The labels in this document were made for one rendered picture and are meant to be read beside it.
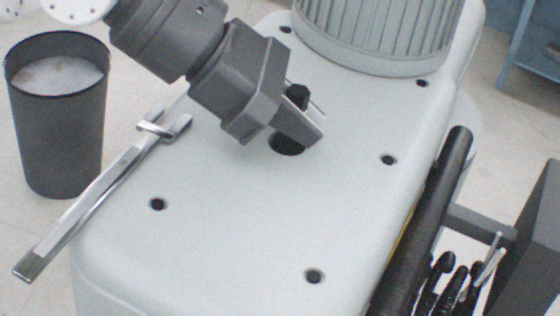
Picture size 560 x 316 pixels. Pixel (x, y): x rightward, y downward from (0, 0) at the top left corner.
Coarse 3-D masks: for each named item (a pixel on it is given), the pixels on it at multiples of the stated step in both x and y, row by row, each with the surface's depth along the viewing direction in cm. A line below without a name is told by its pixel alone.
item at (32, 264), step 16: (160, 112) 68; (144, 128) 66; (160, 128) 66; (176, 128) 67; (144, 144) 64; (128, 160) 62; (112, 176) 61; (96, 192) 59; (112, 192) 60; (80, 208) 57; (96, 208) 58; (64, 224) 56; (80, 224) 56; (48, 240) 54; (64, 240) 55; (32, 256) 53; (48, 256) 53; (16, 272) 51; (32, 272) 52
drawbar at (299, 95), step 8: (288, 88) 64; (296, 88) 65; (304, 88) 65; (288, 96) 65; (296, 96) 64; (304, 96) 64; (296, 104) 64; (304, 104) 65; (280, 136) 68; (280, 144) 68; (288, 144) 68; (296, 144) 68; (280, 152) 68; (288, 152) 68; (296, 152) 69
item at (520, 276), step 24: (552, 168) 99; (552, 192) 95; (528, 216) 98; (552, 216) 91; (528, 240) 89; (552, 240) 88; (504, 264) 103; (528, 264) 90; (552, 264) 88; (504, 288) 94; (528, 288) 92; (552, 288) 90; (504, 312) 97; (528, 312) 95
